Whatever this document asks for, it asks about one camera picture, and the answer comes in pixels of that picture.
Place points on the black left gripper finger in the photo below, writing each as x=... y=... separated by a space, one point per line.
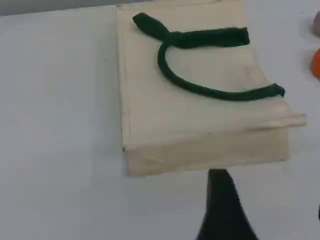
x=319 y=212
x=222 y=212

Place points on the pink peach bun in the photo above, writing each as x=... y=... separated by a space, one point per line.
x=317 y=27

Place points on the orange with stem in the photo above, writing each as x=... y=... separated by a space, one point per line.
x=317 y=64

